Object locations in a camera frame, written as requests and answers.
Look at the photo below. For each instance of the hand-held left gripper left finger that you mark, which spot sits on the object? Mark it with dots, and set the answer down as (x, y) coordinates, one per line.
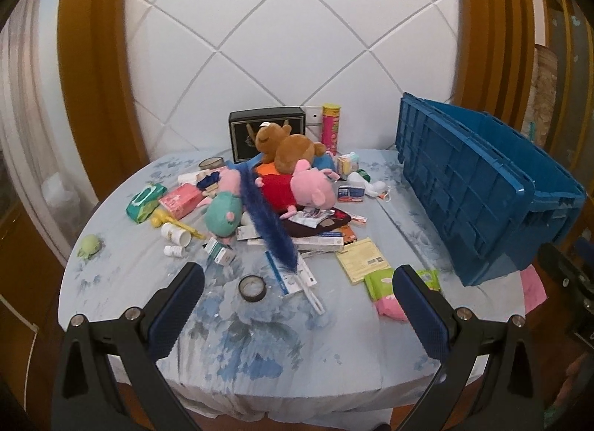
(176, 305)

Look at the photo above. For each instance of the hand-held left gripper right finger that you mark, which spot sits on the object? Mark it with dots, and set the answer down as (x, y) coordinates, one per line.
(422, 315)

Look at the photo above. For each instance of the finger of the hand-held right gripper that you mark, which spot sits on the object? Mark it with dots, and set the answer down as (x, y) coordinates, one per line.
(568, 277)

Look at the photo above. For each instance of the blue plastic crate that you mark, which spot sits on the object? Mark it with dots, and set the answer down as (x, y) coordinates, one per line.
(464, 189)

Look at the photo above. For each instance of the pink packet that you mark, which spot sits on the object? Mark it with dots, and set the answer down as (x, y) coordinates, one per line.
(390, 308)

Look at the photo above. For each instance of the pink cloth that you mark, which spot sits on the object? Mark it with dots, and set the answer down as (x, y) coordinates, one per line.
(532, 289)

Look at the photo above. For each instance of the green pad packet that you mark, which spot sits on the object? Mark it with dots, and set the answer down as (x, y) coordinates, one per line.
(385, 282)

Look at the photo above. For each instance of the small white pill bottle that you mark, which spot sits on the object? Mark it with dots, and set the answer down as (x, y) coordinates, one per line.
(174, 251)

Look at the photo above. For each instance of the green white medicine box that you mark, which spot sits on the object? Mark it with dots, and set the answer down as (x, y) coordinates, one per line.
(218, 252)

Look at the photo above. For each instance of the white plastic bottle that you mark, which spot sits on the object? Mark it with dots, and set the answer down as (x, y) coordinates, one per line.
(176, 233)

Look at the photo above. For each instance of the brown tape roll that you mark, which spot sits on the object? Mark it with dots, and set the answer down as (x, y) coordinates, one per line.
(253, 289)

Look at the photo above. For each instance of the yellow plastic tool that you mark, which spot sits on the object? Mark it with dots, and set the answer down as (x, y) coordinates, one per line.
(183, 225)

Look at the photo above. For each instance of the yellow paper packet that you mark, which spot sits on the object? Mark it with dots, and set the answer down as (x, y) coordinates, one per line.
(362, 259)

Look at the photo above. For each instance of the pink pig plush teal body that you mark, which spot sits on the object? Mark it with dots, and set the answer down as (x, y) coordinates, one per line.
(222, 212)

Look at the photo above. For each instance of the pink floral tissue pack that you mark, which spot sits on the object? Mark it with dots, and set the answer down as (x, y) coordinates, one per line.
(181, 201)

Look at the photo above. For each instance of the orange box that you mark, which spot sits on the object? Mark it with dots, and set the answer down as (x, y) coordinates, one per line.
(350, 233)

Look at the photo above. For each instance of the green wet wipes pack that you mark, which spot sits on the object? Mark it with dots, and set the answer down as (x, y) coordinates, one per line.
(146, 201)

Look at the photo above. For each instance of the blue feather duster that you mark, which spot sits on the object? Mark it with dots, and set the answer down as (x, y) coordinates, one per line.
(269, 226)

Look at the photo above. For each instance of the long white box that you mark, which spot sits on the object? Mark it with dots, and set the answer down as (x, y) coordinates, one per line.
(320, 241)

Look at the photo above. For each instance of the small beige doll blue skirt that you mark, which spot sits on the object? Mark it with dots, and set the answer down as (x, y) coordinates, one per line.
(209, 181)

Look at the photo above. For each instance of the white small box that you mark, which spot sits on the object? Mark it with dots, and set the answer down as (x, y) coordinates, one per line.
(190, 177)

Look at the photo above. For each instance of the dark brown pouch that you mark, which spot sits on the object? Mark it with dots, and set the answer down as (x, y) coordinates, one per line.
(325, 222)

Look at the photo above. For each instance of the blue white box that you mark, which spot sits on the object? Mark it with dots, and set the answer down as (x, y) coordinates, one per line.
(350, 192)

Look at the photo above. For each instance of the clear tape roll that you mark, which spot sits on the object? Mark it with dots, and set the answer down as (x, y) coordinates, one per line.
(211, 163)

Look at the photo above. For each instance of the white bottle green cap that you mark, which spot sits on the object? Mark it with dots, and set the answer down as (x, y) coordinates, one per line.
(358, 176)

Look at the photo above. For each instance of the orange felt piece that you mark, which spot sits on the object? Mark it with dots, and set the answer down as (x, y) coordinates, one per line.
(268, 169)

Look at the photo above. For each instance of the clear plastic bag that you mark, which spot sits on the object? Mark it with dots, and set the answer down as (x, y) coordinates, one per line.
(55, 189)

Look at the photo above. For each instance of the pink pig plush red dress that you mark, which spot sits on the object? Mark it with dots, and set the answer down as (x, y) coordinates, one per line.
(311, 189)

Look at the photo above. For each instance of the black gift box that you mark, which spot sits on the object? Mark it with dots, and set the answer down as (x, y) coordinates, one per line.
(243, 133)

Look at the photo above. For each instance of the brown bear plush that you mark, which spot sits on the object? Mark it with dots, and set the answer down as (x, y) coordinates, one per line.
(290, 147)

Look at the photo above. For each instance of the yellow pink chips can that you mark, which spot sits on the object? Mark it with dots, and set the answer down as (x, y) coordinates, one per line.
(331, 129)

